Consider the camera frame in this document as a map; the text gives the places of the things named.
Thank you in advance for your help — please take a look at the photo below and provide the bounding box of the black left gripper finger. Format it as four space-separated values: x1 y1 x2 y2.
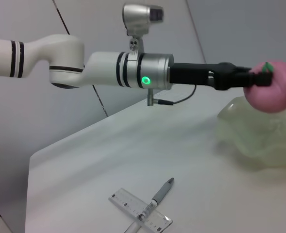
230 68 274 90

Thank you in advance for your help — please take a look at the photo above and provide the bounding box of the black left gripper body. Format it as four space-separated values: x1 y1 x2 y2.
169 62 238 91

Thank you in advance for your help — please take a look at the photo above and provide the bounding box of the pink toy peach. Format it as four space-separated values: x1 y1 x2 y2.
243 58 286 114

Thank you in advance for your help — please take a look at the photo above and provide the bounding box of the grey pen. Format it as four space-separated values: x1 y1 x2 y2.
124 177 175 233

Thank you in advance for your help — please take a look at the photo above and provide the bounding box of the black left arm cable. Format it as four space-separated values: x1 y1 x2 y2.
147 84 197 107

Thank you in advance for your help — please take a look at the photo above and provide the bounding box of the transparent plastic ruler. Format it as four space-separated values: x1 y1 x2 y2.
108 187 174 233

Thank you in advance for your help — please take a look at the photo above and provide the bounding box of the green glass fruit plate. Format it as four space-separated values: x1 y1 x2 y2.
215 96 286 172

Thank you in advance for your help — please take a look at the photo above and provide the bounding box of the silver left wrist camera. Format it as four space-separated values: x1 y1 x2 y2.
122 2 165 53

